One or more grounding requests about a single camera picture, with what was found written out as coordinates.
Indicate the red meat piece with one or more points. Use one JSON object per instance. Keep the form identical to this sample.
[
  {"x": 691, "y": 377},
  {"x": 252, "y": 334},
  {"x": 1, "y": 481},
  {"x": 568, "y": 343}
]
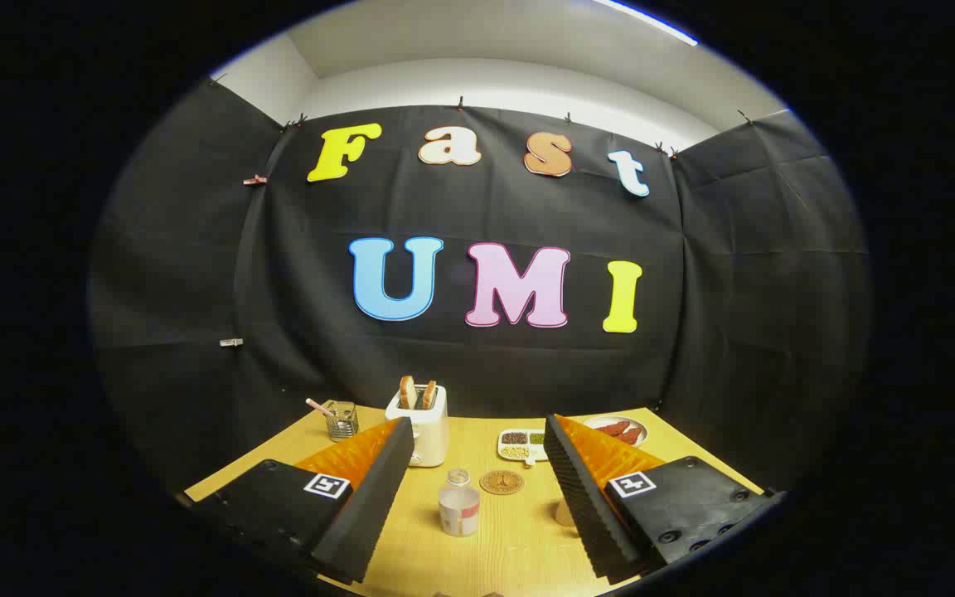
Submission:
[
  {"x": 631, "y": 436},
  {"x": 613, "y": 428}
]

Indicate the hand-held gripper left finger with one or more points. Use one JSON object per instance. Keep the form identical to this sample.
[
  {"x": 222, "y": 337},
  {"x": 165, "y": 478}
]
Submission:
[{"x": 366, "y": 514}]

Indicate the white toaster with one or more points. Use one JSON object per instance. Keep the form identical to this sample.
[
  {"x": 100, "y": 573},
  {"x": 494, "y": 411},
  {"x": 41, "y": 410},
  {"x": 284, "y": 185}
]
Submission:
[{"x": 429, "y": 435}]

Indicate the white round plate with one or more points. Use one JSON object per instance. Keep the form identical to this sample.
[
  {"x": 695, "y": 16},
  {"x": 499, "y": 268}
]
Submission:
[{"x": 639, "y": 425}]

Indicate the white divided bean dish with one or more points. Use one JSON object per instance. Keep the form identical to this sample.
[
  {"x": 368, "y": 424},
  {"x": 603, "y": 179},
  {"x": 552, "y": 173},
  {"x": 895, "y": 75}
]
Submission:
[{"x": 519, "y": 448}]

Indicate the pink striped straw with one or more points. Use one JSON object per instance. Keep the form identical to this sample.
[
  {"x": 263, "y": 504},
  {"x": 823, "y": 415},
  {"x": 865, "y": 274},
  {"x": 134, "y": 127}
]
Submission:
[{"x": 317, "y": 406}]

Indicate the wooden table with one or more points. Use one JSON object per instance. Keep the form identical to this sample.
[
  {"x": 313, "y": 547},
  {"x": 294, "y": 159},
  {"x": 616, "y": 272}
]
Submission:
[{"x": 494, "y": 547}]

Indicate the clear juice bottle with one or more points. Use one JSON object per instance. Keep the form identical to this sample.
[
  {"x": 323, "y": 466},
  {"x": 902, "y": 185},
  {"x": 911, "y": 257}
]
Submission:
[{"x": 458, "y": 512}]

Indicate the toasted bread slice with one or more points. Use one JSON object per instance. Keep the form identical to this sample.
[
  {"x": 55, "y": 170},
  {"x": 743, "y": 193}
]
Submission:
[
  {"x": 429, "y": 395},
  {"x": 407, "y": 392}
]

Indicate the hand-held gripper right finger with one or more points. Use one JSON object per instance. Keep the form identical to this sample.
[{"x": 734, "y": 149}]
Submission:
[{"x": 585, "y": 514}]

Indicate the round cork coaster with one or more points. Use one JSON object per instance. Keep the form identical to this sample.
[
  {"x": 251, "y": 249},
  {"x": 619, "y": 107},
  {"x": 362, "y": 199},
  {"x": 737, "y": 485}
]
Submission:
[{"x": 501, "y": 482}]

